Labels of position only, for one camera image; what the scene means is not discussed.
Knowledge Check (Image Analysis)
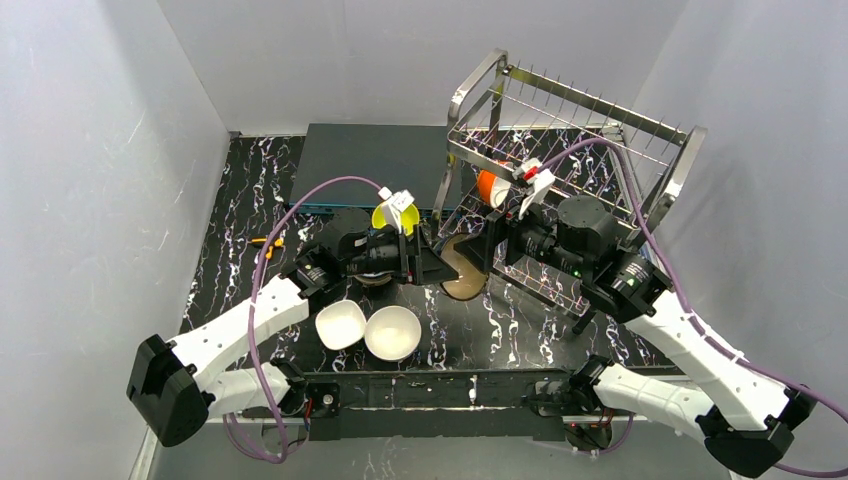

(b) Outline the blue white patterned bowl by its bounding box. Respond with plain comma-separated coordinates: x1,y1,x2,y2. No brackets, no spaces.
354,273,392,287

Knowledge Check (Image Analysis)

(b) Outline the orange white bowl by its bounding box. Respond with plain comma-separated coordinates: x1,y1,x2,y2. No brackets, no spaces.
476,169,512,209

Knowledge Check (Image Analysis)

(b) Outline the white round bowl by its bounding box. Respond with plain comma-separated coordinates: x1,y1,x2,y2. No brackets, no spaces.
364,306,422,362

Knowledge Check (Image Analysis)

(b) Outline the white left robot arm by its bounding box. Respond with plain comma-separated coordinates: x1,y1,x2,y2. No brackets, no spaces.
126,208,458,447

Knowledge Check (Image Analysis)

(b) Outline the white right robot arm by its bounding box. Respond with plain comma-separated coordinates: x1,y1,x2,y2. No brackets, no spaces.
454,196,815,478

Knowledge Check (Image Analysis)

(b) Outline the stainless steel dish rack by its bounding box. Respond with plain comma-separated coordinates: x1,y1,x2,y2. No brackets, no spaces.
430,49,707,326

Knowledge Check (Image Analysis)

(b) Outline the yellow bowl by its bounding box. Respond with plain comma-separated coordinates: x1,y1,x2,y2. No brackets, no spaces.
371,201,421,237

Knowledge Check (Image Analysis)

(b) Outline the orange black small tool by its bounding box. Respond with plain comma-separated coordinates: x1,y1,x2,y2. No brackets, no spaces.
248,237,284,260

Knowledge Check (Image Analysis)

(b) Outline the white square bowl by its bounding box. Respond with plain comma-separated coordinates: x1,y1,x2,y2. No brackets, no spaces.
315,299,366,351

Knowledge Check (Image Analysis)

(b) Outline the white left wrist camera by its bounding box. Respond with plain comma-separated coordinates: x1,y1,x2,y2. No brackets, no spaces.
378,187,415,234

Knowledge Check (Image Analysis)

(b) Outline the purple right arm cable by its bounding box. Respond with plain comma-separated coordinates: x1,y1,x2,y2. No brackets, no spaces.
539,137,848,480

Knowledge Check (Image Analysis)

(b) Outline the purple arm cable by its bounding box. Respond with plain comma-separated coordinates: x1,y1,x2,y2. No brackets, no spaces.
539,137,848,480
221,175,392,465

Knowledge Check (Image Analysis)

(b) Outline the dark teal network switch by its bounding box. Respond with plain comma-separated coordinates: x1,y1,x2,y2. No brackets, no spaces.
291,123,447,210

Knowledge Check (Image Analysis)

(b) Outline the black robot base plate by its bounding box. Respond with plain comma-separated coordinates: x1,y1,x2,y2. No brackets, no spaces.
241,368,614,444

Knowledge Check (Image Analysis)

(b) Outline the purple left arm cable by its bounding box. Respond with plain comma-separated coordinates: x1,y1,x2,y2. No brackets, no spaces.
221,175,392,465

